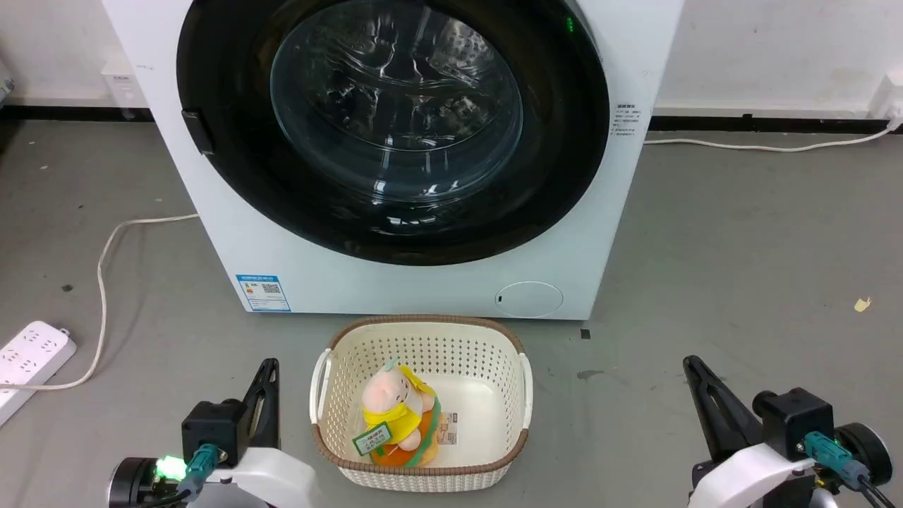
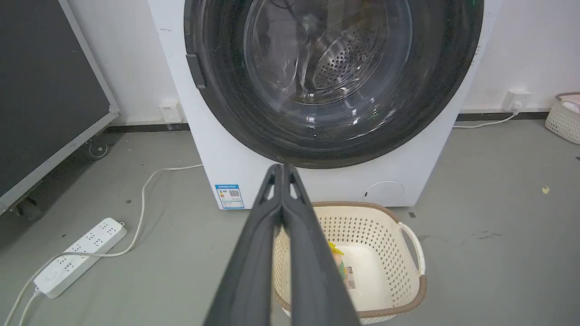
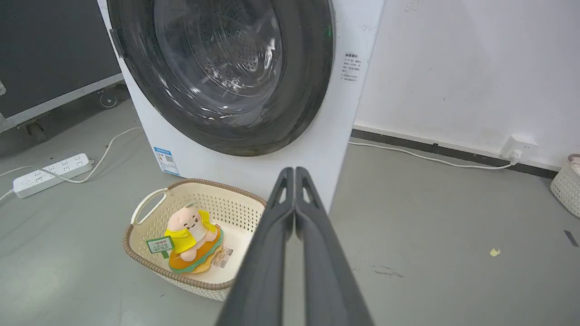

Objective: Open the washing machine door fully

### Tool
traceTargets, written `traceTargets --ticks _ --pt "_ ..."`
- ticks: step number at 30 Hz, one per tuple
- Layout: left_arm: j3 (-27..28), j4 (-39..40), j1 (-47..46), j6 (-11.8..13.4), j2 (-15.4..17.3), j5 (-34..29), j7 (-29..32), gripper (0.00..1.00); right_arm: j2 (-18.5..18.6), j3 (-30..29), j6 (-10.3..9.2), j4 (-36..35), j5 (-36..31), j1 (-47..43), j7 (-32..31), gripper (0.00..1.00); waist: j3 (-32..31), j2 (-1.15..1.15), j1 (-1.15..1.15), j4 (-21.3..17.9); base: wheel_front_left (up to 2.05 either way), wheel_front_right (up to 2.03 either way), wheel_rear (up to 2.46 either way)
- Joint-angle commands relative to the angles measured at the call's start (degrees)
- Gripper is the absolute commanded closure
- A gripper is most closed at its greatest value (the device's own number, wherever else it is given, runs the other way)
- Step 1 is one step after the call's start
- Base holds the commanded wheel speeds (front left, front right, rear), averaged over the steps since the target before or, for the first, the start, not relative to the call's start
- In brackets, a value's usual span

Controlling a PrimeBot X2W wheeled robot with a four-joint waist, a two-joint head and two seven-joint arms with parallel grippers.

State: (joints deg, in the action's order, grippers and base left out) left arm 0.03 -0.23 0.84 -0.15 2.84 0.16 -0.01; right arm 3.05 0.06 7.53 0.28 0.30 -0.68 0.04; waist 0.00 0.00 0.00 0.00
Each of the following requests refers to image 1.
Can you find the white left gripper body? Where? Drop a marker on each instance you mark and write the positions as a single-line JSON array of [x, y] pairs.
[[271, 480]]

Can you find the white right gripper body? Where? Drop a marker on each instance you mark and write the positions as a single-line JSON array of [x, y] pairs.
[[755, 476]]

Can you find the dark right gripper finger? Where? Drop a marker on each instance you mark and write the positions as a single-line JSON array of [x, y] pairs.
[[711, 409], [742, 416]]

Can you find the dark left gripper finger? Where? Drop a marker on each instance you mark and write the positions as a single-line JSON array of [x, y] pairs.
[[271, 402], [252, 416]]

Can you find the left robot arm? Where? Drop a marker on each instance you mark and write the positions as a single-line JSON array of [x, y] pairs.
[[132, 483]]

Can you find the white front-load washing machine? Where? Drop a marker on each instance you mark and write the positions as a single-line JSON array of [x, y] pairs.
[[395, 286]]

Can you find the black round glass washer door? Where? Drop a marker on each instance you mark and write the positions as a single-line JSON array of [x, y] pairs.
[[564, 176]]

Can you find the green white doll tag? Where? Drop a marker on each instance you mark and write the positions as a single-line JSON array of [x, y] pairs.
[[372, 439]]

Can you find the blue energy label sticker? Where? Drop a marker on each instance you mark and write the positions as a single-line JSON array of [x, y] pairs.
[[263, 293]]

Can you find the pink plush doll yellow clothes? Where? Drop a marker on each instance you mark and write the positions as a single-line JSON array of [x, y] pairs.
[[395, 416]]

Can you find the yellow paper scrap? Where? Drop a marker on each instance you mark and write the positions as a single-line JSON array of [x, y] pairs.
[[862, 304]]

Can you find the small paper label sticker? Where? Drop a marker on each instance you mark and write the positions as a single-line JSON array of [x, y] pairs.
[[447, 428]]

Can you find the round white filter cover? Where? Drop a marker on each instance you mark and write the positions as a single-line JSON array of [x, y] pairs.
[[528, 299]]

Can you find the cream perforated laundry basket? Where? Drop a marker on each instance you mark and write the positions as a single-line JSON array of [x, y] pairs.
[[487, 395]]

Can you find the white power strip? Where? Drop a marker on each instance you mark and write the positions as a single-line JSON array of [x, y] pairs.
[[28, 356]]

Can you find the small printed text label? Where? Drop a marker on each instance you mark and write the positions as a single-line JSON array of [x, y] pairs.
[[627, 121]]

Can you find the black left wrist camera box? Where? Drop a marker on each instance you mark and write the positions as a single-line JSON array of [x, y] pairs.
[[211, 429]]

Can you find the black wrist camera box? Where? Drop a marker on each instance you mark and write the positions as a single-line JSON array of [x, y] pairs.
[[794, 418], [211, 429]]

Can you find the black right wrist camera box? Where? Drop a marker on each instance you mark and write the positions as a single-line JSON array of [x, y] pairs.
[[794, 418]]

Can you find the white wall box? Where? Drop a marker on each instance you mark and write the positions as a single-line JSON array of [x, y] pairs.
[[123, 81]]

